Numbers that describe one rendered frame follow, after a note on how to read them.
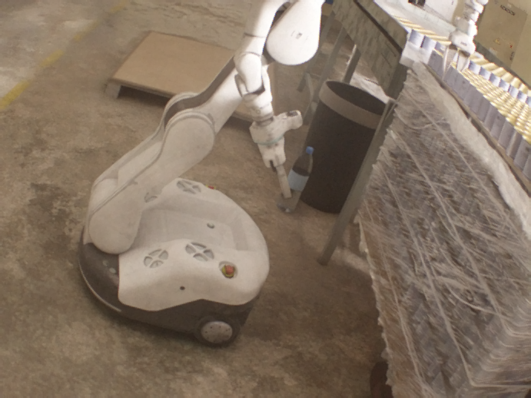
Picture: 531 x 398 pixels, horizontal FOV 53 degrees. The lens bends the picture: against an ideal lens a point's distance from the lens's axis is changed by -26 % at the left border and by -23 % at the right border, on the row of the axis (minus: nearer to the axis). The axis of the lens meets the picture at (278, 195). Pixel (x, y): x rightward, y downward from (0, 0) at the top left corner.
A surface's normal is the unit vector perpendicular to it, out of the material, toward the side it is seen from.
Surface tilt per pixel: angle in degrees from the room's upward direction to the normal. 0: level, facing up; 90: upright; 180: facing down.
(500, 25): 90
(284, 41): 90
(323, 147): 93
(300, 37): 90
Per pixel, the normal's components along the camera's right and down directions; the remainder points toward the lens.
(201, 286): 0.19, 0.50
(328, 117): -0.76, 0.07
